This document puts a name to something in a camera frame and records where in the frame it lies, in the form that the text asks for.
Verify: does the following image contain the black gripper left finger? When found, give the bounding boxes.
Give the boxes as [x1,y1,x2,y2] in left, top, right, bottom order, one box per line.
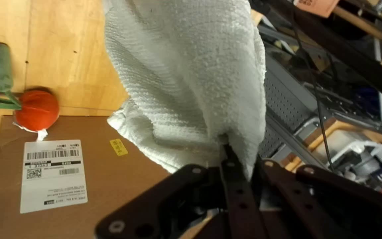
[94,142,248,239]

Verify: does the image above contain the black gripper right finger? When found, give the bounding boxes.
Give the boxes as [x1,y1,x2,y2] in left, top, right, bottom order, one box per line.
[245,158,382,239]

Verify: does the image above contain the white terry towel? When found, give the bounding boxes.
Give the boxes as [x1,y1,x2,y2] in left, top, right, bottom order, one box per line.
[100,0,267,179]

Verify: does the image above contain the orange plush toy green leaves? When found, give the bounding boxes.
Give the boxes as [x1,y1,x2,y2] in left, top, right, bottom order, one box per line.
[0,41,62,134]

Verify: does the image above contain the cardboard box with shipping label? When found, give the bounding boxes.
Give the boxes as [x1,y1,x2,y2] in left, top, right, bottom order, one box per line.
[0,114,171,239]

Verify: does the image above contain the wooden top grey workbench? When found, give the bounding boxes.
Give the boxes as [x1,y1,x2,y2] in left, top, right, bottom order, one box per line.
[258,51,382,196]

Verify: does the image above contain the black vertical pole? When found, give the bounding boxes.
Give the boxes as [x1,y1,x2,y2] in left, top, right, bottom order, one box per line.
[250,0,382,103]

